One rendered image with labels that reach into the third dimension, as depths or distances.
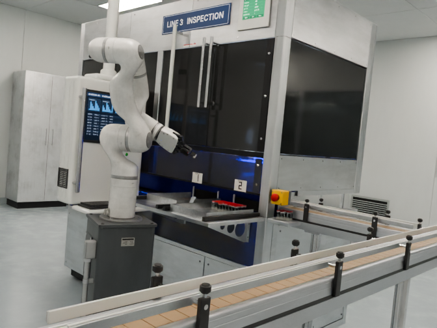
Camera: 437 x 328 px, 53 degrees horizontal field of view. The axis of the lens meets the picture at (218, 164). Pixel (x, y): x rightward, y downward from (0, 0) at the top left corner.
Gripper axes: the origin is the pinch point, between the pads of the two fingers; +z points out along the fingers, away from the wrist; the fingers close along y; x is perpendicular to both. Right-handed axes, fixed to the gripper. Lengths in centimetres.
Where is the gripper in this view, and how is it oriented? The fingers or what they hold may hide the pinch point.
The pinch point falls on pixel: (186, 150)
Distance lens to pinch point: 214.9
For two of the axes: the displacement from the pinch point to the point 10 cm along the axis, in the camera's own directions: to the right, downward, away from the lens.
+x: 3.8, -5.2, 7.7
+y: 3.9, -6.6, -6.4
